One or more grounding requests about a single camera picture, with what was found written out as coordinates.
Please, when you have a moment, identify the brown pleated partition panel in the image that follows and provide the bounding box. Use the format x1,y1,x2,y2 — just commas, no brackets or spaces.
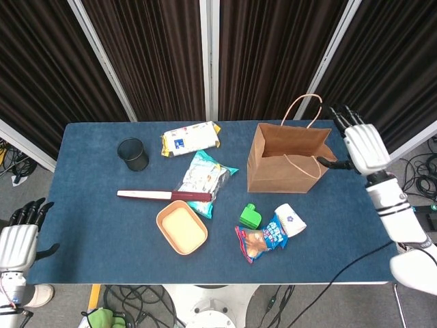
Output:
80,0,208,122
0,0,132,161
218,0,349,121
295,0,437,165

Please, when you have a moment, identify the yellow floor tape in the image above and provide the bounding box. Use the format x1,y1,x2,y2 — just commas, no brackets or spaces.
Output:
87,284,102,310

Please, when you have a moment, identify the black floor cable tangle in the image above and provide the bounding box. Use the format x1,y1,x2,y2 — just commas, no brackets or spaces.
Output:
0,136,38,180
102,285,187,328
389,136,437,203

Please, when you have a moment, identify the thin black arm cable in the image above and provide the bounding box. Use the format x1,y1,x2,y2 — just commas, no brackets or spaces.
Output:
326,240,397,285

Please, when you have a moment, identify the brown paper bag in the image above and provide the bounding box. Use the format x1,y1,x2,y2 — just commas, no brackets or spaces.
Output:
246,94,339,195

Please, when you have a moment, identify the blue felt table mat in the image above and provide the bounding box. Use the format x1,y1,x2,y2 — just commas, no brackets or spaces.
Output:
25,119,402,285

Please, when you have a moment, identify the teal clear snack bag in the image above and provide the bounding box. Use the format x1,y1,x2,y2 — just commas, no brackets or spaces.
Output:
175,150,239,219

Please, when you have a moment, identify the orange plastic container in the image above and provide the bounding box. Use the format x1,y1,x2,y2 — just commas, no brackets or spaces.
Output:
156,200,209,256

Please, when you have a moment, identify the cable with green switch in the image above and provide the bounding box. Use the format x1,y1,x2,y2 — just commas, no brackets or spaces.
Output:
266,285,296,328

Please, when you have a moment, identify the green plastic block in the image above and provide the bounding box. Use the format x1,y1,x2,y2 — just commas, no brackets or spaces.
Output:
239,203,263,229

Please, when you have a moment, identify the green cloth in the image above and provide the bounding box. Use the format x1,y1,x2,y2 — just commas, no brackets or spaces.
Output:
81,307,127,328

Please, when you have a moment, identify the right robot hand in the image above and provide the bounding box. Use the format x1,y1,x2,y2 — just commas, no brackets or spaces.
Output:
316,103,391,177

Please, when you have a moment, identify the black mesh pen cup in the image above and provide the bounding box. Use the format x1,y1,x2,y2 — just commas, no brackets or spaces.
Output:
117,137,150,172

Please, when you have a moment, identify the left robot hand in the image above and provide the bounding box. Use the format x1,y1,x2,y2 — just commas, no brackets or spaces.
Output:
0,197,61,273

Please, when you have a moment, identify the maroon white long box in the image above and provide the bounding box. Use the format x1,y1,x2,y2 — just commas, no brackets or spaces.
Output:
116,189,212,202

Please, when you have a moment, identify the white yellow wipes pack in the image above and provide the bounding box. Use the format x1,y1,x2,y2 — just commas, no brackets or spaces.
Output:
160,121,221,158

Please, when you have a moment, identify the white table pedestal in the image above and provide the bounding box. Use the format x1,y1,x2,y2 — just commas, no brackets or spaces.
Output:
160,284,260,328

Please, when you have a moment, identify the white shoe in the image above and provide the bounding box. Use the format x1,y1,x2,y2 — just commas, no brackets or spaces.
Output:
24,284,55,308

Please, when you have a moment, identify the blue red snack bag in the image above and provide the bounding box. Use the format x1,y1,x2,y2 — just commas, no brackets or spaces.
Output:
234,212,290,264

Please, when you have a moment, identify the white flower paper cup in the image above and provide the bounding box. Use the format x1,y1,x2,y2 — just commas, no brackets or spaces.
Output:
274,203,307,238

